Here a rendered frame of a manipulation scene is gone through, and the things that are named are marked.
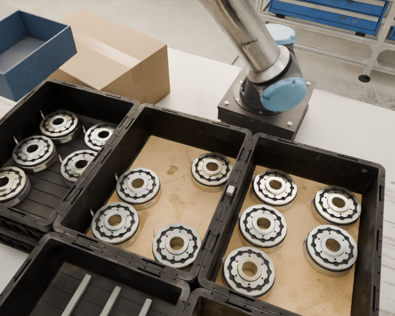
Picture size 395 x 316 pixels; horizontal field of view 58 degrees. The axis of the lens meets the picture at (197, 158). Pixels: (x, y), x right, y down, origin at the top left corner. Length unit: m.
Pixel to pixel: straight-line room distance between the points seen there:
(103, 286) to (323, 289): 0.44
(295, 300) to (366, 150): 0.63
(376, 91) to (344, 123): 1.45
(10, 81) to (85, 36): 0.56
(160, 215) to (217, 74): 0.74
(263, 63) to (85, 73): 0.54
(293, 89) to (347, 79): 1.88
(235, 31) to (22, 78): 0.45
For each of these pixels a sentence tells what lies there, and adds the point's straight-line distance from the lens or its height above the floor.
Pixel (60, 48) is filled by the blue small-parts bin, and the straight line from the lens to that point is 0.87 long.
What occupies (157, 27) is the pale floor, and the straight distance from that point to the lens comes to 3.18.
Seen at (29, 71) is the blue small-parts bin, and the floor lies 1.10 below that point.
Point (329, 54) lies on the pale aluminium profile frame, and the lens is 2.74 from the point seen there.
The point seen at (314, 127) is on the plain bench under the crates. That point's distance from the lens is 1.26.
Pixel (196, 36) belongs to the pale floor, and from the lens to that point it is 3.04.
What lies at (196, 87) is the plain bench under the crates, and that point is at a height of 0.70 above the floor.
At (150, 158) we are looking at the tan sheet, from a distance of 0.94.
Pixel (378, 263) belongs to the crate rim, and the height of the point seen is 0.93.
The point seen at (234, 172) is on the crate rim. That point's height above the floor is 0.93.
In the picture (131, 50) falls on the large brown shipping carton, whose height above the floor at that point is 0.90.
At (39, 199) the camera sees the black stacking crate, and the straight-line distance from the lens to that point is 0.93.
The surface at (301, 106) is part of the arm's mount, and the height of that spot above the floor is 0.80.
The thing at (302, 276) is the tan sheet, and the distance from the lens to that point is 0.79.
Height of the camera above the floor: 1.54
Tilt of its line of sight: 49 degrees down
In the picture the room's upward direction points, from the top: straight up
